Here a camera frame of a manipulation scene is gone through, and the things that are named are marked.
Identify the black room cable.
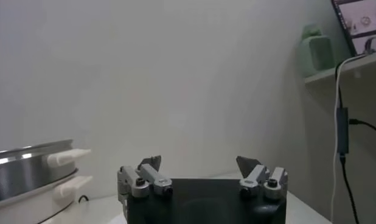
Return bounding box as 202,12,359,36
349,118,376,136

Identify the black inline adapter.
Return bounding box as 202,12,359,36
336,106,350,155

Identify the white side table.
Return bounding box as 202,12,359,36
304,51,376,86

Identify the cream electric cooker base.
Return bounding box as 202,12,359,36
0,170,94,224

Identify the dark screen device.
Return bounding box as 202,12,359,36
330,0,376,57

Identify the white room cable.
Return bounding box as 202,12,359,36
329,54,367,224

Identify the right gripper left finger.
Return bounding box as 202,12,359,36
116,155,174,211

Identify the black adapter cable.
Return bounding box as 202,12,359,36
339,153,361,224

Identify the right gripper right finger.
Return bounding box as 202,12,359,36
235,155,289,201

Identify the stainless steel steamer basket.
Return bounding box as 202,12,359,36
0,139,92,204

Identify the pale green container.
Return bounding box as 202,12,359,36
299,24,336,77

